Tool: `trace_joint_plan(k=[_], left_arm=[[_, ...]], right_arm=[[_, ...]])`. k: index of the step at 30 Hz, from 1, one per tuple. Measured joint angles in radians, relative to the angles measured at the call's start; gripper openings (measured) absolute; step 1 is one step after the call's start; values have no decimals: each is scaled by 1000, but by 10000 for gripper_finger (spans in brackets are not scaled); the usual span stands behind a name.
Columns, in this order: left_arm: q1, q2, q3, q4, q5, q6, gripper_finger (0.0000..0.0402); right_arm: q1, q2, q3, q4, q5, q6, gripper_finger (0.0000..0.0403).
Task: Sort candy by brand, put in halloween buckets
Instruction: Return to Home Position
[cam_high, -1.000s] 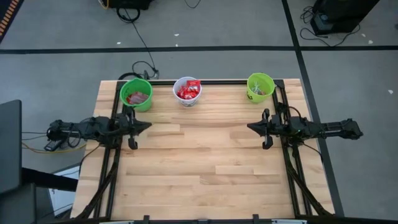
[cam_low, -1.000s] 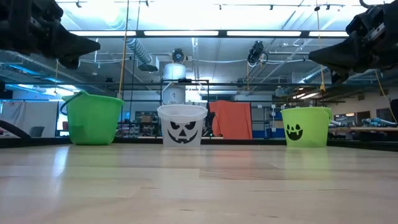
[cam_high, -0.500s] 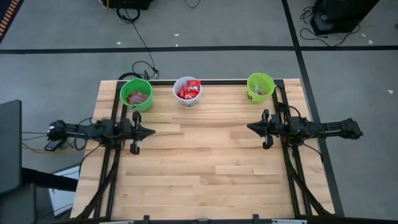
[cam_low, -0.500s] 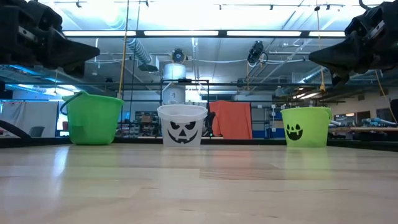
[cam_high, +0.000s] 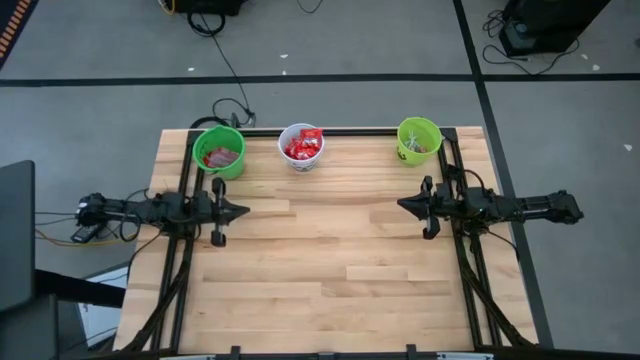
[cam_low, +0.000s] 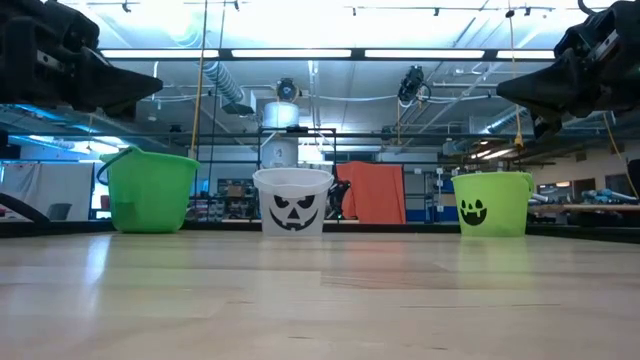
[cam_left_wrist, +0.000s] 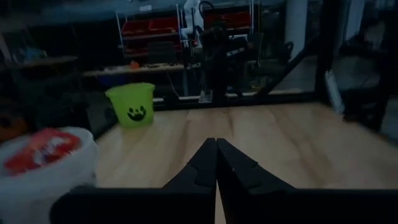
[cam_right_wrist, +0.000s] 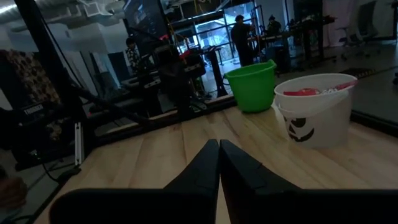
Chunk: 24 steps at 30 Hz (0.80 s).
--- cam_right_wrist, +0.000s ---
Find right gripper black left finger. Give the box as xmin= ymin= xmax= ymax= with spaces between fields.
xmin=48 ymin=138 xmax=221 ymax=224

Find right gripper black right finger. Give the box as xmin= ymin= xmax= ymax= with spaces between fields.
xmin=219 ymin=139 xmax=398 ymax=224

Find red Skittles bag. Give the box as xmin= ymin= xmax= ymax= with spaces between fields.
xmin=334 ymin=80 xmax=358 ymax=91
xmin=282 ymin=88 xmax=322 ymax=96

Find white jack-o-lantern bucket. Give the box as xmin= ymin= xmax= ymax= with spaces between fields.
xmin=273 ymin=73 xmax=358 ymax=149

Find white aluminium bar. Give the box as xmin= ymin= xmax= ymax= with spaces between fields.
xmin=73 ymin=121 xmax=83 ymax=166

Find dark green plastic bucket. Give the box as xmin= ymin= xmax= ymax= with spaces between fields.
xmin=223 ymin=59 xmax=277 ymax=113

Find black Trossen-labelled equipment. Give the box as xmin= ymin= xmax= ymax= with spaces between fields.
xmin=0 ymin=101 xmax=78 ymax=172

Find person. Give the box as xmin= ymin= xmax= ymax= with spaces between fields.
xmin=230 ymin=14 xmax=256 ymax=68
xmin=266 ymin=14 xmax=282 ymax=37
xmin=125 ymin=37 xmax=142 ymax=75

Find black workbench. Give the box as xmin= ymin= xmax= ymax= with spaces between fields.
xmin=248 ymin=15 xmax=338 ymax=74

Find brown patterned fabric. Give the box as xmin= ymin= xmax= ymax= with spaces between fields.
xmin=0 ymin=49 xmax=62 ymax=108

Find dark hanging screen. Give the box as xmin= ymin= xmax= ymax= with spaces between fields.
xmin=123 ymin=0 xmax=171 ymax=47

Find white office chair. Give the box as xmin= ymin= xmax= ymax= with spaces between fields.
xmin=337 ymin=0 xmax=382 ymax=62

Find black pedestal stand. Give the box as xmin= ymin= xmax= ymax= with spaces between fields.
xmin=203 ymin=45 xmax=229 ymax=98

